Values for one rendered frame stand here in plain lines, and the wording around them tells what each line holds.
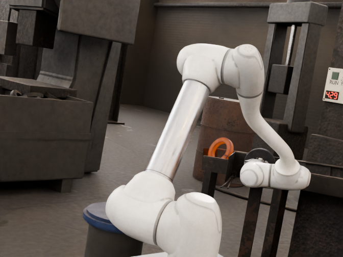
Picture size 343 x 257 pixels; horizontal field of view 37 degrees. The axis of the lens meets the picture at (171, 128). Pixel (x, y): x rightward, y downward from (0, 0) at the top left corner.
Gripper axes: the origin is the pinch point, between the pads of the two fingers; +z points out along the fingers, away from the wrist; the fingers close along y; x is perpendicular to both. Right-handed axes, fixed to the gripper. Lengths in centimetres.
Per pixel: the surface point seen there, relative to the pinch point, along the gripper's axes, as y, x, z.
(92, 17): -163, 62, 139
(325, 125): 28.8, 18.9, 35.9
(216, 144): -34, -9, 68
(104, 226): -55, -29, -58
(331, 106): 30, 29, 36
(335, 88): 30, 40, 34
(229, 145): -25, -6, 61
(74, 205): -133, -77, 81
